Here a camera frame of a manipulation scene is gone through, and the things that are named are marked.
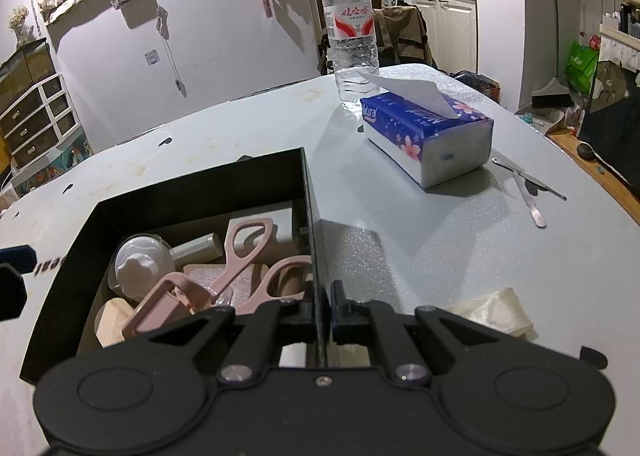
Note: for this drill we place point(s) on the finger of the left gripper seen across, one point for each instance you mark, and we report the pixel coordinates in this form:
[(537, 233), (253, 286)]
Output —
[(15, 262)]

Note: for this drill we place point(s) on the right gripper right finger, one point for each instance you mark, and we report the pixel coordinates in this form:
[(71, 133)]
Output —
[(376, 326)]

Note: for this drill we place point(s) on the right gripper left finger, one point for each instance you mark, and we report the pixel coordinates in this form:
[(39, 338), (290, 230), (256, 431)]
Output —
[(261, 336)]

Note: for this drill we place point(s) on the pink eyelash curler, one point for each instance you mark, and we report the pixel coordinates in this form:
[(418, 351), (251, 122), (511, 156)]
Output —
[(245, 244)]

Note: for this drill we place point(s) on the beige wooden block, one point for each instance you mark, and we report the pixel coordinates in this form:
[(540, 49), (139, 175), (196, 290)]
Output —
[(109, 321)]

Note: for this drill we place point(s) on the white round suction hook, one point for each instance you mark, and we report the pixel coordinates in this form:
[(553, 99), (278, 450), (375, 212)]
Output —
[(140, 263)]

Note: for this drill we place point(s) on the black storage box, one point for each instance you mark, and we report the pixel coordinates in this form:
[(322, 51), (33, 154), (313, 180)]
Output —
[(178, 209)]

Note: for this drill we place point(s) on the crumpled white tissue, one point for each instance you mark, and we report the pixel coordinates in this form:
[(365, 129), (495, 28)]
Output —
[(500, 310)]

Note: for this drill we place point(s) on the white drawer cabinet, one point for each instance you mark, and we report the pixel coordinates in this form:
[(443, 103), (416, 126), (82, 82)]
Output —
[(39, 120)]

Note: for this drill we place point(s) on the metal nail file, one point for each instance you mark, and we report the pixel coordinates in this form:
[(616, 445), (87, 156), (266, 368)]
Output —
[(536, 215)]

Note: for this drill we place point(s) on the glass fish tank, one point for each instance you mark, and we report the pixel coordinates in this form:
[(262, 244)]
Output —
[(30, 64)]

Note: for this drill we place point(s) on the metal tweezers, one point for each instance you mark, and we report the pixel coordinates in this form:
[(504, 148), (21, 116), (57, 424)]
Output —
[(529, 178)]

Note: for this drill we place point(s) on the dried flower vase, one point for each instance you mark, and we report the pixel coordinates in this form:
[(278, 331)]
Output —
[(24, 33)]

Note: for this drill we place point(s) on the blue tissue pack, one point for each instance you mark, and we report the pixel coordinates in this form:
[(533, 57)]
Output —
[(432, 136)]

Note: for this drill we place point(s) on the green shopping bag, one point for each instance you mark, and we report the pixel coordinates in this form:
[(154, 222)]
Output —
[(581, 65)]

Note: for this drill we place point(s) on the clear water bottle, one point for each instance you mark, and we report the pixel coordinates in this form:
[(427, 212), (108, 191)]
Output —
[(350, 26)]

